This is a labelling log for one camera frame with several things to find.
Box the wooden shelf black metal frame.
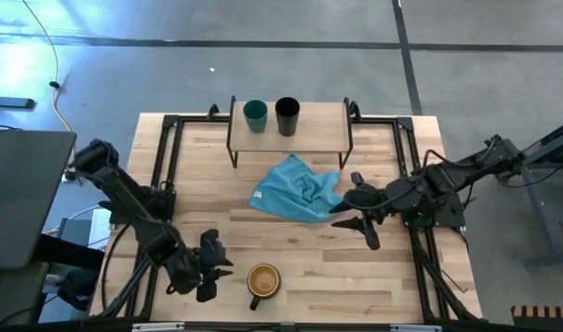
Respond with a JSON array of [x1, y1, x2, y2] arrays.
[[225, 95, 355, 171]]

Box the green cup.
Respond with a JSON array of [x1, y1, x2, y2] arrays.
[[242, 99, 269, 135]]

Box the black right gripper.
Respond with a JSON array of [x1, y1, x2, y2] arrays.
[[328, 171, 389, 252]]

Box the large grey flat panel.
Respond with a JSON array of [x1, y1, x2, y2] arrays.
[[0, 129, 78, 271]]

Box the black aluminium table frame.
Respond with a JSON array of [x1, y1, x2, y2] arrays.
[[90, 104, 484, 332]]

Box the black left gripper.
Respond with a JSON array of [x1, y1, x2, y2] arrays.
[[188, 228, 234, 303]]

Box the tall black cup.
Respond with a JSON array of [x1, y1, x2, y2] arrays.
[[274, 96, 302, 137]]

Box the white metal bracket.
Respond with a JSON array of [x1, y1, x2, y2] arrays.
[[389, 323, 444, 332], [131, 322, 186, 332]]

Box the blue grey metal stand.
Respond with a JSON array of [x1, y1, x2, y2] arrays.
[[519, 115, 563, 269]]

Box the yellow cable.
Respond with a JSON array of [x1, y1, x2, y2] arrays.
[[21, 0, 74, 133]]

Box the blue towel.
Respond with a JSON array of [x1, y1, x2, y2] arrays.
[[248, 153, 342, 225]]

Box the black flat floor bar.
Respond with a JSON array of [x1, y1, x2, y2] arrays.
[[0, 95, 36, 111]]

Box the wooden slatted bench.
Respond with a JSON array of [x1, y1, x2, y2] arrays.
[[510, 304, 563, 332]]

